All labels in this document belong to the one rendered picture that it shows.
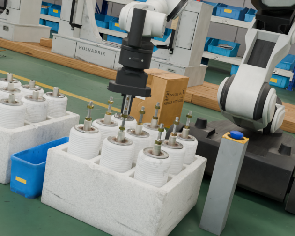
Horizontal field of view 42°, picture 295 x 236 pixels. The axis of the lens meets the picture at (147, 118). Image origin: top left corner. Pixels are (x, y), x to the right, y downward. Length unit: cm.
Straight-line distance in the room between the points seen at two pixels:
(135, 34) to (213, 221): 63
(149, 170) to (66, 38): 293
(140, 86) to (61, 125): 51
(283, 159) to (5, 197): 99
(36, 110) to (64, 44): 251
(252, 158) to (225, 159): 35
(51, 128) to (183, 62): 204
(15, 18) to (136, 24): 349
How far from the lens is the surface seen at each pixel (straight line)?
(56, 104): 151
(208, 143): 157
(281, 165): 152
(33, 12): 453
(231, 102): 141
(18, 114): 134
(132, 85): 107
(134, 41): 101
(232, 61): 584
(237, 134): 119
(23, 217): 120
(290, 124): 300
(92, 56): 370
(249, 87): 141
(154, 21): 104
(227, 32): 976
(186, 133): 129
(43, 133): 142
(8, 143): 131
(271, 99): 142
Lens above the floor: 62
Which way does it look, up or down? 15 degrees down
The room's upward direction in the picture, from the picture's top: 11 degrees clockwise
